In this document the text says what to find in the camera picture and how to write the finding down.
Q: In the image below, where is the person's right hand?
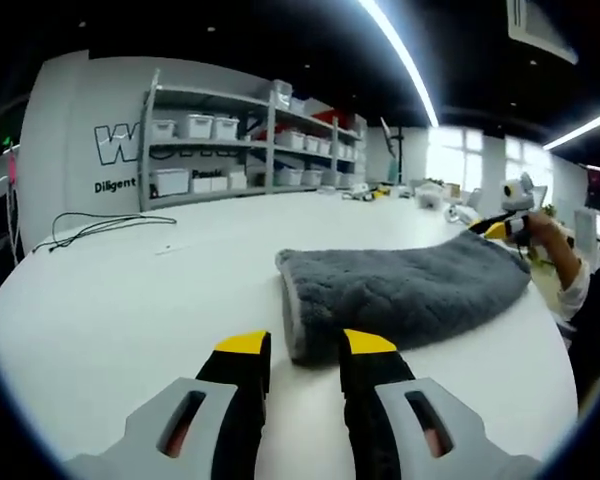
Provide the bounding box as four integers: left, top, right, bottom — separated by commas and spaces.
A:
518, 210, 566, 254

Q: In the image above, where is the long ceiling light strip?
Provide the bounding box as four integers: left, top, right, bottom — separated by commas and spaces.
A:
357, 0, 440, 127

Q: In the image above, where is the clear plastic container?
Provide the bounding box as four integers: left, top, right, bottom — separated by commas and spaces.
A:
414, 182, 444, 209

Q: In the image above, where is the grey fluffy towel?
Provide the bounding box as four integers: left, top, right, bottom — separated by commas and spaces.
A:
274, 230, 532, 364

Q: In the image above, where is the short ceiling light strip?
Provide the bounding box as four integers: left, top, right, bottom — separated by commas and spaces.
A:
543, 112, 600, 150

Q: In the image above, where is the white ceiling air conditioner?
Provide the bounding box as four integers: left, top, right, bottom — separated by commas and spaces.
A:
507, 0, 580, 65

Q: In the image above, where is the tangled black cable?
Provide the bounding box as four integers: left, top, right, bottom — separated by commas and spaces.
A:
47, 212, 177, 254

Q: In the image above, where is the row of white storage boxes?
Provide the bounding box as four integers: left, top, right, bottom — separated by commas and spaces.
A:
149, 79, 366, 196

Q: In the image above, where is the grey metal shelving rack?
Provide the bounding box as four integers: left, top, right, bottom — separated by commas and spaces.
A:
137, 69, 369, 211

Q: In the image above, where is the black tripod stand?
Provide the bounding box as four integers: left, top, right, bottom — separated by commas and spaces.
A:
379, 116, 406, 184

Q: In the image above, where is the bright window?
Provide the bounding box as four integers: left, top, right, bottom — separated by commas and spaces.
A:
504, 134, 554, 201
424, 127, 484, 189

